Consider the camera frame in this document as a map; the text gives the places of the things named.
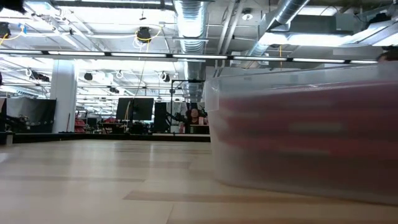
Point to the clear plastic basket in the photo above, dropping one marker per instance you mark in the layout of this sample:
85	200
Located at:
280	74

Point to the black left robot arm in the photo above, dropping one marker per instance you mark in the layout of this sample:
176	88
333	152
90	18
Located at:
12	4

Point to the person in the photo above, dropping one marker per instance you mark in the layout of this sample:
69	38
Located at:
194	115

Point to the long ceiling light strip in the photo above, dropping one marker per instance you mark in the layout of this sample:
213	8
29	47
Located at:
199	56

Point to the round ceiling sensor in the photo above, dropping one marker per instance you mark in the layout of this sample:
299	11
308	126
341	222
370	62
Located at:
247	15

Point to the black round ceiling lamp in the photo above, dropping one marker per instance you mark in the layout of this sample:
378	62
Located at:
88	76

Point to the white building column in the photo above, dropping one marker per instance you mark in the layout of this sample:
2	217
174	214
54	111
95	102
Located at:
63	96

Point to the black partition panel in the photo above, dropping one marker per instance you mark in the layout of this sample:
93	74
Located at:
34	112

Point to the silver ribbed ceiling duct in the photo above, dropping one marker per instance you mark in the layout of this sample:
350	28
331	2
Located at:
190	25

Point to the silver slanted ceiling duct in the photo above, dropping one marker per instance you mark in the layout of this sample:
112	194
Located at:
289	11

